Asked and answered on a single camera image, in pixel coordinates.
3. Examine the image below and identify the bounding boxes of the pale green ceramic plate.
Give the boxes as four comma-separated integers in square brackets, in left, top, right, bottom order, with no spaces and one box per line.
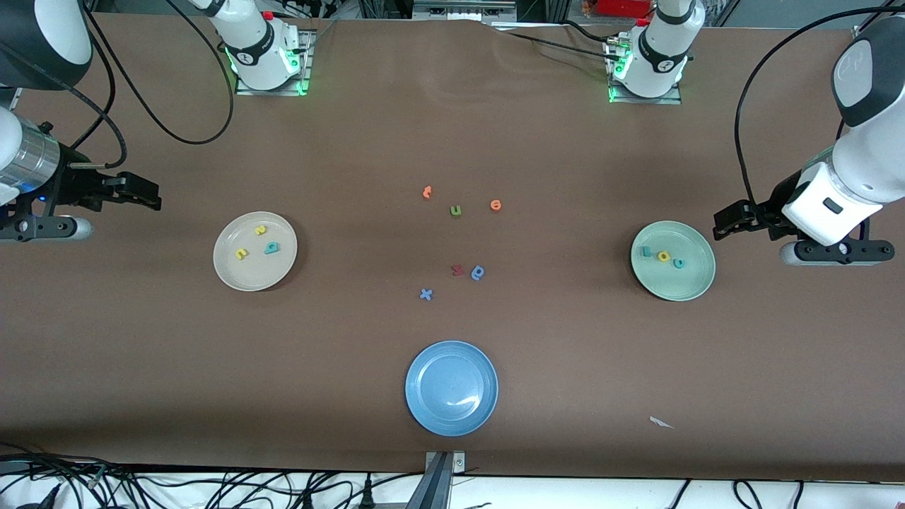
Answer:
[630,220,717,303]

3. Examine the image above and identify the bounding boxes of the beige ceramic plate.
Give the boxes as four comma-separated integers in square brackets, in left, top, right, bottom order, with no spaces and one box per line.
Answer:
[213,211,298,293]

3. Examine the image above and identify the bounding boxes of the red box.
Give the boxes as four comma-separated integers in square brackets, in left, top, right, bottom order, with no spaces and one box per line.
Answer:
[594,0,655,18]

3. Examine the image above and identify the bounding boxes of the blue ceramic plate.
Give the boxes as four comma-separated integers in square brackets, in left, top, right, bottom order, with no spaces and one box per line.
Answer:
[404,340,499,438]

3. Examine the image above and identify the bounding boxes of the grey equipment panel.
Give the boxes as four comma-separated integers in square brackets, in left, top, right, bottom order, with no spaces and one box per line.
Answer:
[414,0,517,22]

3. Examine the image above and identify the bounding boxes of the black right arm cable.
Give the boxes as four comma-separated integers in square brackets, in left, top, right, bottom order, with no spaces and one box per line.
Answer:
[67,0,235,170]

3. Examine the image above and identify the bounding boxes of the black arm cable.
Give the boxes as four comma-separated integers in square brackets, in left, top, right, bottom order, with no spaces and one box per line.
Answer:
[734,6,905,207]
[67,0,235,170]

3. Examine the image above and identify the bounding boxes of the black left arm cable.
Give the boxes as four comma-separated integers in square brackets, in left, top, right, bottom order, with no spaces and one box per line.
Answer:
[734,6,905,207]

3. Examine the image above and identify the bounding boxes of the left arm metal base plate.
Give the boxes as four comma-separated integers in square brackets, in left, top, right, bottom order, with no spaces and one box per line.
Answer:
[605,35,683,105]

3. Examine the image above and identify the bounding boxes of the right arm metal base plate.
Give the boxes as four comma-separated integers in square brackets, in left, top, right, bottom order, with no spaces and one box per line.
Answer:
[235,28,312,96]

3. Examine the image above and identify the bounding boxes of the black base power cable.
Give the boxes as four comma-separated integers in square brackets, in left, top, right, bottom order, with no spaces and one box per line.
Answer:
[495,21,623,64]

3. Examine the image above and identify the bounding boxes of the loose black floor cables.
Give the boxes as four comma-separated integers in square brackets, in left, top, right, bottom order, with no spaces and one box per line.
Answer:
[665,479,807,509]

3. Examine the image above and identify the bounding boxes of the tangled black floor cables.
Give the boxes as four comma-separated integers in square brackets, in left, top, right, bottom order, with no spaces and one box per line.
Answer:
[0,442,425,509]

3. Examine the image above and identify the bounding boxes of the aluminium table bracket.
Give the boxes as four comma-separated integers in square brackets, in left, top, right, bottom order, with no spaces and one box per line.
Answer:
[407,451,467,509]

